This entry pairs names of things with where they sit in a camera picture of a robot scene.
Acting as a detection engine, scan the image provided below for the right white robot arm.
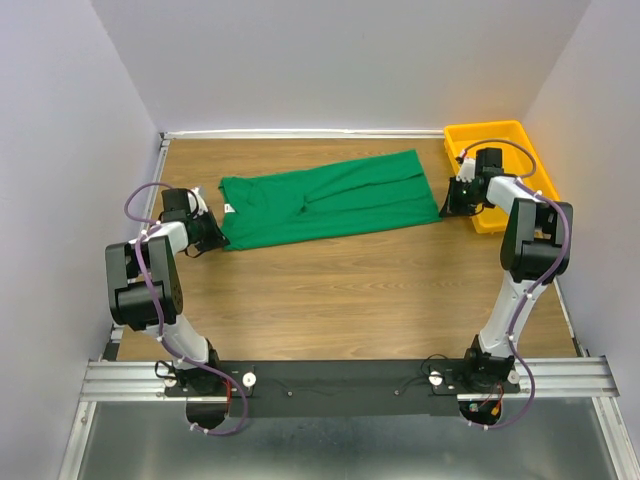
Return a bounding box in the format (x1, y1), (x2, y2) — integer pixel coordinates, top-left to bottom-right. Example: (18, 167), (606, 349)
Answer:
(440, 142), (574, 392)

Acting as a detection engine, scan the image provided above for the green t shirt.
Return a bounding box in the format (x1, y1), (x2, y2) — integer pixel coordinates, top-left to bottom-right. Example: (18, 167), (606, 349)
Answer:
(219, 150), (440, 250)

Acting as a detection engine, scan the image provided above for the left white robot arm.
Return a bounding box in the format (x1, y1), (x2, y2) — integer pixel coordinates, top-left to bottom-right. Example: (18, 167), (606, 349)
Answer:
(105, 185), (232, 396)

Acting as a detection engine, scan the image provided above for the yellow plastic tray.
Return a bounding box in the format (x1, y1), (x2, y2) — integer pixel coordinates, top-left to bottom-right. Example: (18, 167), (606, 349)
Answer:
(442, 119), (562, 236)

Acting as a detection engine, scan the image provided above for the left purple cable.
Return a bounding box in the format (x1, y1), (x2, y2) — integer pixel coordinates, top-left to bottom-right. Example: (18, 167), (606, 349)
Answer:
(123, 181), (250, 437)

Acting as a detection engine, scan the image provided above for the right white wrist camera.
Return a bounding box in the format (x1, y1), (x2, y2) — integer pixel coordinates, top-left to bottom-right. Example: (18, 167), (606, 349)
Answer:
(456, 155), (476, 183)

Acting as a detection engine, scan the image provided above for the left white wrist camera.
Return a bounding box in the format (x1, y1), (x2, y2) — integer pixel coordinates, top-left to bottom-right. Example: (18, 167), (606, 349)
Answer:
(188, 187), (209, 217)

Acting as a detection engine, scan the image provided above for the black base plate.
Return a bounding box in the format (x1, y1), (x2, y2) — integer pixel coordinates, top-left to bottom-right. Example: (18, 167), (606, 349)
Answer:
(154, 354), (520, 431)

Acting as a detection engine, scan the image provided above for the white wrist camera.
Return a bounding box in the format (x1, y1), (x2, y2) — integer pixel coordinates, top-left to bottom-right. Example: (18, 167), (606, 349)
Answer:
(188, 187), (209, 217)
(456, 155), (476, 183)

